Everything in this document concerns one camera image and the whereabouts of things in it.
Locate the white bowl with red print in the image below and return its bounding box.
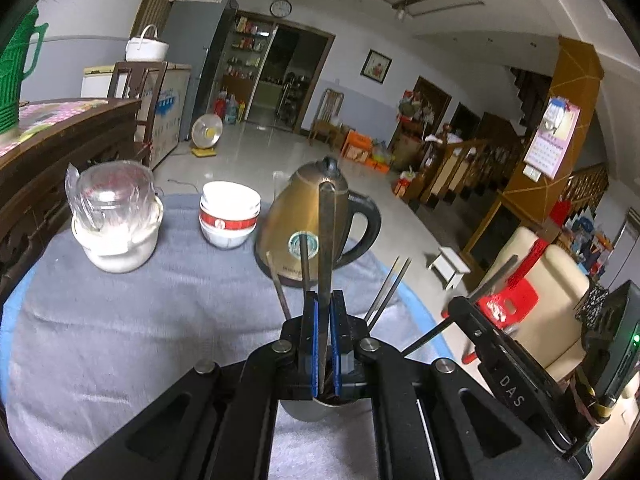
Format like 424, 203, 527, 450
199, 211, 259, 250

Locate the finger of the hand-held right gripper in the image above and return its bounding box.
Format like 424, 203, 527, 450
442, 297, 506, 366

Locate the white chest freezer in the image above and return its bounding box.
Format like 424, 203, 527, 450
80, 62, 192, 168

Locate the framed wall picture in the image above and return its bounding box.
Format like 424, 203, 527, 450
361, 49, 392, 84

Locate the grey towel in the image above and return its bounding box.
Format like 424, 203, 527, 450
0, 192, 441, 478

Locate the dark wooden chair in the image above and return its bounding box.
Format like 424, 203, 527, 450
106, 60, 168, 167

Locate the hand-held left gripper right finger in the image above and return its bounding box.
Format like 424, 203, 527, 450
330, 289, 588, 480

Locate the white ceramic bowl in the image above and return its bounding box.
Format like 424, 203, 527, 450
202, 181, 262, 208
200, 200, 261, 220

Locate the dark carved wooden table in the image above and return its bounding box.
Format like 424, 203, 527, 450
0, 97, 144, 306

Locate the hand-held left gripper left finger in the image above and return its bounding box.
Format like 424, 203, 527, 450
62, 290, 321, 480

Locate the light wooden chair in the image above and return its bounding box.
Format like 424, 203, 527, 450
308, 88, 346, 147

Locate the green thermos flask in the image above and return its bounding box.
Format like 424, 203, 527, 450
0, 5, 49, 136

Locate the brass electric kettle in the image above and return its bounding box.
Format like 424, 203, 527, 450
254, 156, 382, 283

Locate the grey refrigerator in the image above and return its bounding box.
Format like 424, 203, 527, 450
160, 0, 240, 133

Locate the dark metal chopstick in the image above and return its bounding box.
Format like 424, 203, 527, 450
401, 255, 519, 357
299, 234, 310, 295
265, 251, 293, 322
318, 181, 337, 397
364, 256, 402, 325
372, 258, 412, 332

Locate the plastic-wrapped glass jar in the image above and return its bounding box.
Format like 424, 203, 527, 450
65, 160, 163, 233

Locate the wall calendar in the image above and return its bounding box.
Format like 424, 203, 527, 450
523, 97, 581, 179

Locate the glass door cabinet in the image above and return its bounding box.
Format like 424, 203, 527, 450
215, 12, 277, 123

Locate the wooden stair railing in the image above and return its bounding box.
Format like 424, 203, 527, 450
420, 125, 531, 211

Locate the white pot with handle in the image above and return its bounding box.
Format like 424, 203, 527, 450
125, 24, 171, 63

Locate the black patterned cloth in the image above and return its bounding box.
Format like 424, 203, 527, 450
575, 285, 609, 324

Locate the round electric heater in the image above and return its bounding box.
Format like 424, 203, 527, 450
190, 113, 224, 158

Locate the white ceramic pot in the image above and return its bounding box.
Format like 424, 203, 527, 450
71, 195, 165, 274

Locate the small white stool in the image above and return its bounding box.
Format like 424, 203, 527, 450
427, 247, 472, 291

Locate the orange cardboard box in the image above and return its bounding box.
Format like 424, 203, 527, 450
342, 130, 374, 162

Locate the beige armchair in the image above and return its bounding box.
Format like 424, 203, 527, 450
487, 226, 594, 372

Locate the metal utensil cup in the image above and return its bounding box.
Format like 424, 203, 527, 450
279, 394, 373, 424

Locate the wooden pillar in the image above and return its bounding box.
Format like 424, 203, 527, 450
462, 35, 604, 271

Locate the checkered tablecloth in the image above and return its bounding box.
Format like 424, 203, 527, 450
0, 99, 109, 158

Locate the red plastic stool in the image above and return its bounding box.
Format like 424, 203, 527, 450
462, 275, 540, 364

